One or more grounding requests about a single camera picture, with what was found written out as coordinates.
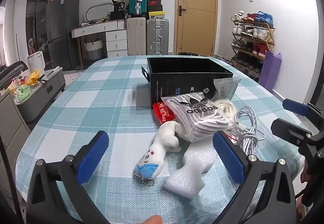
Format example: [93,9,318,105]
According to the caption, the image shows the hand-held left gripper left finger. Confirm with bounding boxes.
[27,131,110,224]

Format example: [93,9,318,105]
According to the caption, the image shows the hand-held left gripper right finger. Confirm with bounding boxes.
[212,130,296,224]

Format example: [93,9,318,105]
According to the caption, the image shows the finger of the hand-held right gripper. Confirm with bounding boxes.
[283,99,320,118]
[271,119,314,151]

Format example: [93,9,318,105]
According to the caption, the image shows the white cable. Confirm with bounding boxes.
[228,106,265,155]

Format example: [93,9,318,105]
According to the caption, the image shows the striped white sock packet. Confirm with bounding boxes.
[161,91,235,143]

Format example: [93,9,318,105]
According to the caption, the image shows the bagged cream rope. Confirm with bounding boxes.
[216,99,237,124]

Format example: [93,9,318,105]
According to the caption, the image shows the white plush toy keychain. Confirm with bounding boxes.
[133,121,183,186]

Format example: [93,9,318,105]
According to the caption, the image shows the clear plastic packet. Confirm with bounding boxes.
[213,77,242,102]

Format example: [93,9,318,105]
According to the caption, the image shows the red and white packet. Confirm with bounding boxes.
[152,102,176,126]

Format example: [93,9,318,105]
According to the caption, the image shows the black cardboard box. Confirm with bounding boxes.
[141,56,234,109]

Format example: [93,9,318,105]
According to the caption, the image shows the green soft item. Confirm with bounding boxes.
[15,85,32,102]

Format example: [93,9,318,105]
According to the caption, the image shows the person's right hand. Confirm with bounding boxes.
[302,158,312,183]

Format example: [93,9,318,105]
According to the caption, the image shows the person's left hand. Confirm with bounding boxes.
[146,215,163,224]

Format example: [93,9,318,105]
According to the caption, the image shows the purple bag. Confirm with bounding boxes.
[259,50,282,93]

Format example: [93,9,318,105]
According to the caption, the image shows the white foam piece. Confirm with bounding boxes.
[164,142,223,199]

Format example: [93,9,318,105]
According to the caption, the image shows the wooden shoe rack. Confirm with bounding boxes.
[231,13,275,79]

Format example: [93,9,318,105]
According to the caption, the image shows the grey side cabinet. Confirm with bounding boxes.
[15,67,66,124]

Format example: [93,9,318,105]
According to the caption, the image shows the grey drawer cabinet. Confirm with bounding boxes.
[0,92,32,180]

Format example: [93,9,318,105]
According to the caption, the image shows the yellow plastic bag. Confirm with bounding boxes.
[10,69,41,93]

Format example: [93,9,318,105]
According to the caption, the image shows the woven laundry basket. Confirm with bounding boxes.
[84,40,103,60]

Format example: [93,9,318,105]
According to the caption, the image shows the dark slippers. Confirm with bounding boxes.
[178,51,203,57]

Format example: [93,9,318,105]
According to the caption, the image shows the white appliance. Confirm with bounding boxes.
[27,51,45,71]

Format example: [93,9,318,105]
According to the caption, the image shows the black chair back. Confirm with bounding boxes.
[0,61,29,91]

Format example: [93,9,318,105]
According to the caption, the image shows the white desk with drawers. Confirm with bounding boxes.
[71,20,128,67]

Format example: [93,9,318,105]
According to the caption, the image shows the beige suitcase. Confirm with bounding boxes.
[126,17,147,57]

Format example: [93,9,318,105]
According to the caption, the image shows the grey refrigerator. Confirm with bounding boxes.
[46,0,80,69]

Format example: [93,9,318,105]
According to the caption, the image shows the wooden door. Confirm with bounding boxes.
[175,0,218,56]

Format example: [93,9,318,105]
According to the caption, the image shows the silver suitcase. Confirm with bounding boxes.
[146,18,169,55]

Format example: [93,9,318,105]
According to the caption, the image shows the black printed bag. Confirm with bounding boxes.
[111,0,127,20]

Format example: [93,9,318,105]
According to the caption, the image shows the dark glass cabinet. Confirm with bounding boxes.
[25,0,55,59]

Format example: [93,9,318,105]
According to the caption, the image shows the oval white frame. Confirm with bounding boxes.
[85,2,114,22]

